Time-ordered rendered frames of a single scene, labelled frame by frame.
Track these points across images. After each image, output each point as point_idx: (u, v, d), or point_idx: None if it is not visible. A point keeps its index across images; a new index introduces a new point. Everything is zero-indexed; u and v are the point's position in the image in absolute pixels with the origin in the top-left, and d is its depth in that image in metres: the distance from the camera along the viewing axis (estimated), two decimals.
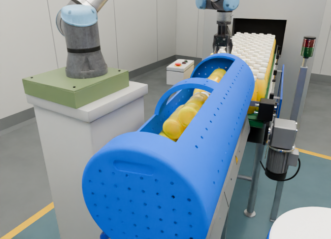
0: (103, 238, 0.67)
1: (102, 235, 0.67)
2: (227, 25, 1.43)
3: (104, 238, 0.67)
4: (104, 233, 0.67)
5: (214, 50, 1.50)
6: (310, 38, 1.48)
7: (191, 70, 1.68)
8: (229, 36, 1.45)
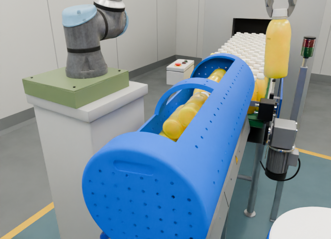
0: (103, 238, 0.67)
1: (102, 235, 0.67)
2: None
3: (104, 238, 0.67)
4: (104, 233, 0.67)
5: None
6: (310, 38, 1.48)
7: (191, 70, 1.68)
8: None
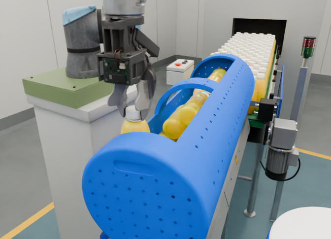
0: (103, 238, 0.67)
1: (102, 235, 0.67)
2: (138, 28, 0.54)
3: (104, 238, 0.67)
4: (104, 233, 0.67)
5: (115, 89, 0.61)
6: (310, 38, 1.48)
7: (191, 70, 1.68)
8: (145, 55, 0.56)
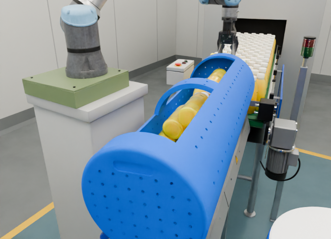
0: (103, 238, 0.67)
1: (102, 236, 0.67)
2: (233, 22, 1.36)
3: None
4: (104, 233, 0.67)
5: (219, 48, 1.43)
6: (310, 38, 1.48)
7: (191, 70, 1.68)
8: (235, 33, 1.38)
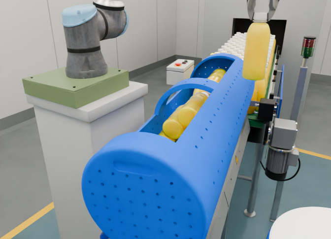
0: (103, 238, 0.67)
1: (102, 236, 0.67)
2: None
3: None
4: (104, 233, 0.67)
5: None
6: (310, 38, 1.48)
7: (191, 70, 1.68)
8: None
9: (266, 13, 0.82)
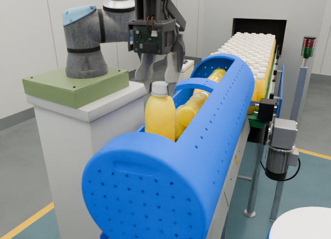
0: (103, 238, 0.67)
1: (102, 236, 0.67)
2: None
3: None
4: (104, 233, 0.67)
5: None
6: (310, 38, 1.48)
7: (191, 70, 1.68)
8: (175, 26, 0.54)
9: (167, 83, 0.60)
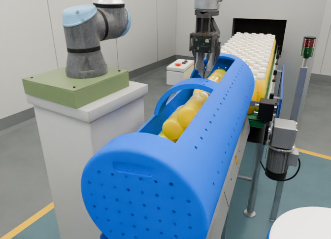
0: None
1: (101, 236, 0.67)
2: (213, 18, 0.86)
3: None
4: (103, 234, 0.67)
5: None
6: (310, 38, 1.48)
7: (191, 70, 1.68)
8: (216, 35, 0.88)
9: None
